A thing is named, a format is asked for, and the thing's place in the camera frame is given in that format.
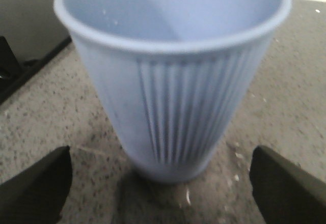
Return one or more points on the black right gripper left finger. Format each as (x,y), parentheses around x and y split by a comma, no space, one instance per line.
(38,194)

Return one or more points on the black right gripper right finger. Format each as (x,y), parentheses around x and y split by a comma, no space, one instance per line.
(283,192)

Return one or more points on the light blue ribbed cup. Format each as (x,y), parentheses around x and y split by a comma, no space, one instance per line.
(171,73)

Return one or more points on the black pan support grate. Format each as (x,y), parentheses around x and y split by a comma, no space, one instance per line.
(10,68)

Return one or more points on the black glass gas cooktop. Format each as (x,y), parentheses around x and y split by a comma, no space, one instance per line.
(35,36)

